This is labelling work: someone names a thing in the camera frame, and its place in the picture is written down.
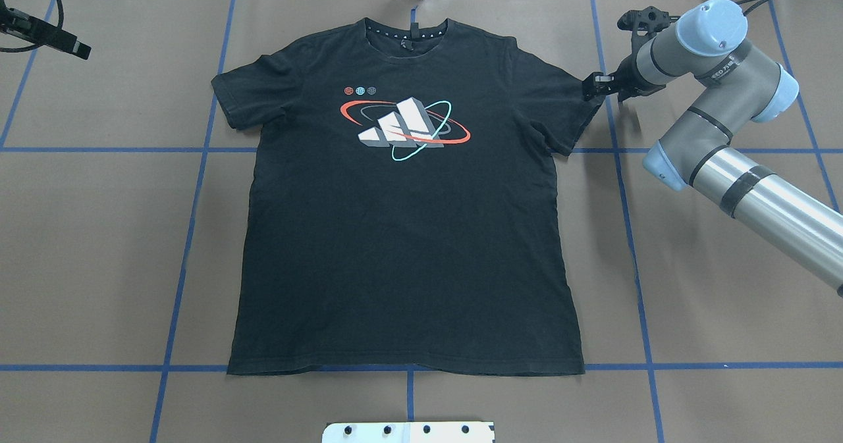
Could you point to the black graphic t-shirt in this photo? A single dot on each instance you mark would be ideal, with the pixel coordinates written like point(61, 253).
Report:
point(403, 209)

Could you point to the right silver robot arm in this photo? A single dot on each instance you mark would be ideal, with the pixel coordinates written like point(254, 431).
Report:
point(741, 84)

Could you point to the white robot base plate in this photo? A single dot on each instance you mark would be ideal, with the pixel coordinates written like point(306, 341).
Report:
point(418, 431)

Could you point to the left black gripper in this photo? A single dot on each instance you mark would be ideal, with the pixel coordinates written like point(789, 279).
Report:
point(49, 35)

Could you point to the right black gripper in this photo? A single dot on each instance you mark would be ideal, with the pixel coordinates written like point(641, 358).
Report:
point(626, 76)

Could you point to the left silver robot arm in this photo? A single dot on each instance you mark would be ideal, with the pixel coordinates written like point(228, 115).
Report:
point(61, 18)

